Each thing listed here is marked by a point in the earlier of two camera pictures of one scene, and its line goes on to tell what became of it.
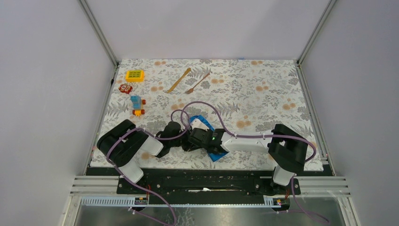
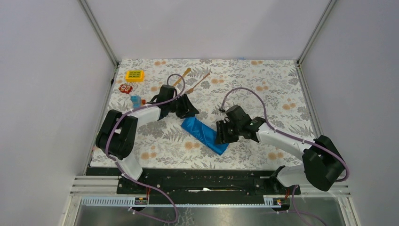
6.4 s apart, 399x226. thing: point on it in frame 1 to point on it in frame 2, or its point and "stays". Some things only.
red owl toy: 125,88 stays
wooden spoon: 188,69 stays
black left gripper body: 181,141 to 172,105
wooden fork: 191,90 stays
